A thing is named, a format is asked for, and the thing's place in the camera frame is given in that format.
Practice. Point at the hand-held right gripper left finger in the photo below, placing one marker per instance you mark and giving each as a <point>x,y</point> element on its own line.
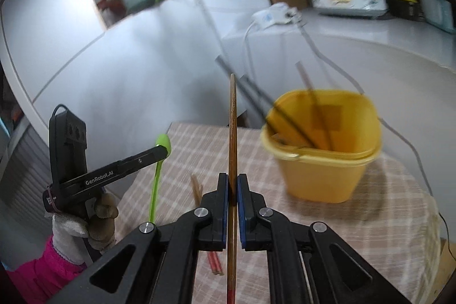
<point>224,211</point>

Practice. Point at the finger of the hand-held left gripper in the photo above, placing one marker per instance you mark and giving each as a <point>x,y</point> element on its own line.
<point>146,156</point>

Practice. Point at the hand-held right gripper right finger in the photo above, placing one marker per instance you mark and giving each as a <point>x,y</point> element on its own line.
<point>241,211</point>

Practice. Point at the green plastic spoon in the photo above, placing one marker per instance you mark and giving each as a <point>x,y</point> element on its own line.
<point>158,172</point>

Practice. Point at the yellow plastic bucket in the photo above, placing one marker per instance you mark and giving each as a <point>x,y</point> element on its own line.
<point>320,175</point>

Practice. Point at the person's left hand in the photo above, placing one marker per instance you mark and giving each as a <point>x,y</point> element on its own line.
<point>101,222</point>

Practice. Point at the grey slatted shutter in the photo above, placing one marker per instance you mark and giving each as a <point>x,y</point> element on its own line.
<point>28,168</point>

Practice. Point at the red ornament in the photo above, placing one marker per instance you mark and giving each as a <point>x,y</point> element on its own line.
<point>108,8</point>

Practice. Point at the checked tablecloth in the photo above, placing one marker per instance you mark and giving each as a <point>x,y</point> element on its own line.
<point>388,218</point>

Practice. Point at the white power strip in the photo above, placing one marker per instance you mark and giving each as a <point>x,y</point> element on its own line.
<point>270,15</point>

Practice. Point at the black pot yellow lid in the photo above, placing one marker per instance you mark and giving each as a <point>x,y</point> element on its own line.
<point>404,5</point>

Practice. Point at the light blue white appliance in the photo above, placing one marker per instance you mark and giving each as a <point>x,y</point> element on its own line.
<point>436,12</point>

